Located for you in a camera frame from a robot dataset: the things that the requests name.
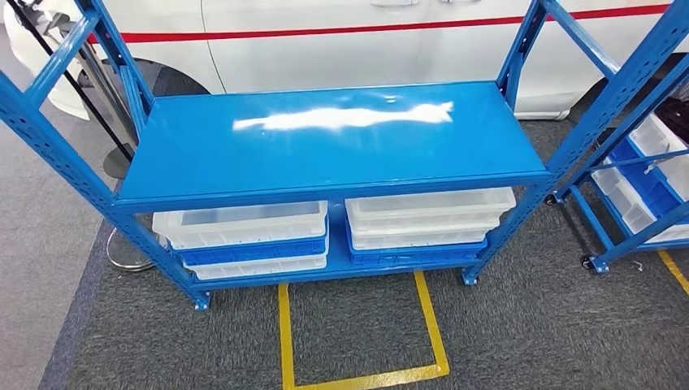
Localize blue metal shelf rack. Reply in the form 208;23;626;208
0;0;689;313

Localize blue wheeled shelf rack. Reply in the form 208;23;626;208
544;54;689;275

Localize black plastic part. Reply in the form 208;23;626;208
655;95;689;142

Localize white car red stripe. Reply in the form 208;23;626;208
4;0;689;121

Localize black stanchion post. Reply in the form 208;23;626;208
5;0;136;181

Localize chrome stanchion post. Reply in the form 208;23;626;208
50;11;158;274

